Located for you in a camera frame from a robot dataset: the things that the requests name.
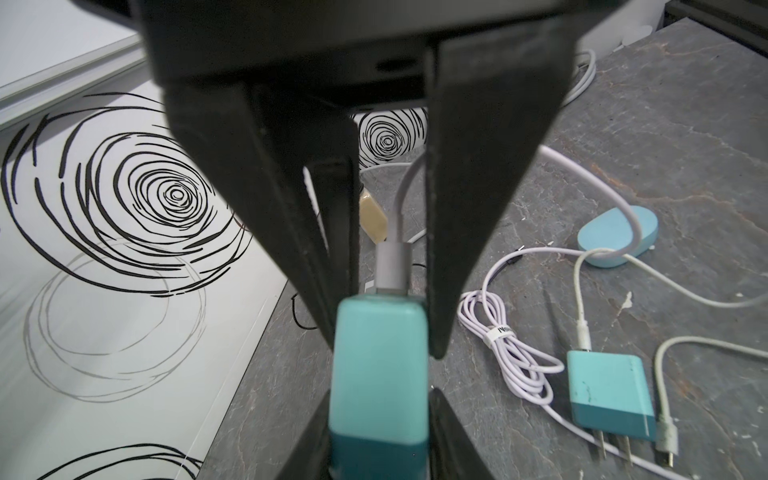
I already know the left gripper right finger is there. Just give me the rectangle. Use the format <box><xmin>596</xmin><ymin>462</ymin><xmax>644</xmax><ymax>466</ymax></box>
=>
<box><xmin>425</xmin><ymin>16</ymin><xmax>577</xmax><ymax>359</ymax></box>

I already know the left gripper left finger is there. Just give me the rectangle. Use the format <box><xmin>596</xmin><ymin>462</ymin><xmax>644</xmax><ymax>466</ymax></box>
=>
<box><xmin>163</xmin><ymin>82</ymin><xmax>360</xmax><ymax>344</ymax></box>

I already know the teal charger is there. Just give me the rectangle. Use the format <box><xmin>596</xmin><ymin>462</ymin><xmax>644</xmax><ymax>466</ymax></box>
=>
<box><xmin>567</xmin><ymin>350</ymin><xmax>656</xmax><ymax>464</ymax></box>
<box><xmin>328</xmin><ymin>294</ymin><xmax>429</xmax><ymax>479</ymax></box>

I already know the beige spice jar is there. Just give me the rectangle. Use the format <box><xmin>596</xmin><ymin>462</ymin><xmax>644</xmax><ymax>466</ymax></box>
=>
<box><xmin>359</xmin><ymin>188</ymin><xmax>388</xmax><ymax>244</ymax></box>

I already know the blue earbud case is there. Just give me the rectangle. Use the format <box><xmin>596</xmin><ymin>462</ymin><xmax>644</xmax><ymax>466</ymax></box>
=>
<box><xmin>577</xmin><ymin>205</ymin><xmax>659</xmax><ymax>257</ymax></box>

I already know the white power strip cord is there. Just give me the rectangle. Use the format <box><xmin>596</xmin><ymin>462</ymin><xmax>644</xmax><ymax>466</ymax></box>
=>
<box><xmin>359</xmin><ymin>47</ymin><xmax>598</xmax><ymax>175</ymax></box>

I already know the white charging cable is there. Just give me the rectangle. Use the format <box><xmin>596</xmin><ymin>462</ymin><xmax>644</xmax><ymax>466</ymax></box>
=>
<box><xmin>374</xmin><ymin>143</ymin><xmax>768</xmax><ymax>469</ymax></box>

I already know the lilac coiled cable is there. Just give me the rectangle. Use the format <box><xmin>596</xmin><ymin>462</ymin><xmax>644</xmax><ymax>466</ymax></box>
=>
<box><xmin>457</xmin><ymin>245</ymin><xmax>691</xmax><ymax>480</ymax></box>

